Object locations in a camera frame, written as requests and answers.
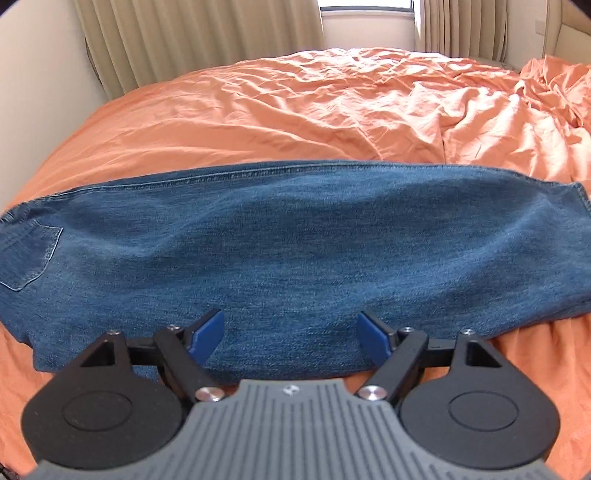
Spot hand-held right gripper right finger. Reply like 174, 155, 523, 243
356, 310, 518, 404

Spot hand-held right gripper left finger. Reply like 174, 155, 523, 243
65, 309, 226, 403

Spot blue denim pants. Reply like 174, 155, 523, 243
0, 159, 591, 384

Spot bed with orange sheet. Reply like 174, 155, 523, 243
0, 46, 591, 480

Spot wide beige curtain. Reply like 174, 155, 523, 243
74, 0, 326, 89

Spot narrow beige curtain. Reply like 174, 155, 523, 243
418, 0, 511, 63

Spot window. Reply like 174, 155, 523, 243
318, 0, 426, 19

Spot cream headboard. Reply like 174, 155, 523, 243
545, 0, 591, 75

